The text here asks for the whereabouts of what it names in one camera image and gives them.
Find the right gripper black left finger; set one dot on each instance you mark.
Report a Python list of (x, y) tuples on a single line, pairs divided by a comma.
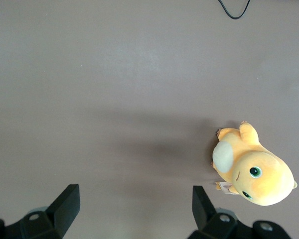
[(64, 206)]

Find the orange plush toy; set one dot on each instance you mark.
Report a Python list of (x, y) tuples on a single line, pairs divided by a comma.
[(259, 161)]

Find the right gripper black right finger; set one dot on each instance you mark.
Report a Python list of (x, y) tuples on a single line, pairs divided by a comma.
[(204, 211)]

